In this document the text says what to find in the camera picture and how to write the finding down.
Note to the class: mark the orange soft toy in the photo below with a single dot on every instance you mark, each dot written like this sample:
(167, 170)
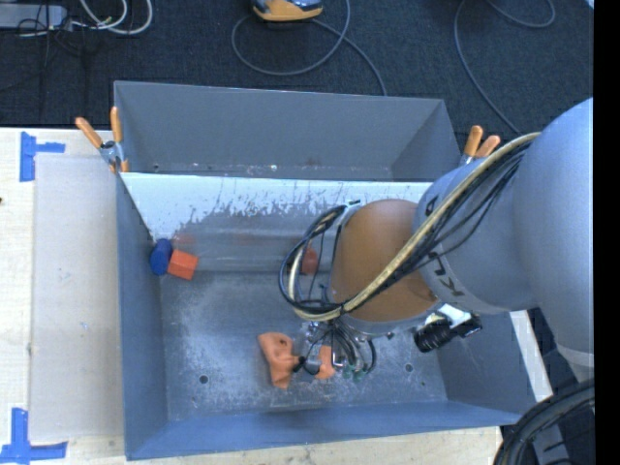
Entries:
(277, 356)

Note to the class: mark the orange block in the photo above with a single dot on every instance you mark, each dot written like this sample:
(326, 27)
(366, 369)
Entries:
(183, 264)

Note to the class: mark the black cylinder on white bracket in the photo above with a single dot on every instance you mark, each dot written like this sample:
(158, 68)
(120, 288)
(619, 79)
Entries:
(436, 334)

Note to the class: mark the grey metal bin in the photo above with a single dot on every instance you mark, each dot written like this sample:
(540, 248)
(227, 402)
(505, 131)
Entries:
(218, 337)

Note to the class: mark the blue round object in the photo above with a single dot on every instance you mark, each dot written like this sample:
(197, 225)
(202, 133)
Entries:
(160, 257)

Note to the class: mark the small orange round object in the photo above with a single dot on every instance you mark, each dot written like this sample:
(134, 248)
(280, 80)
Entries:
(310, 261)

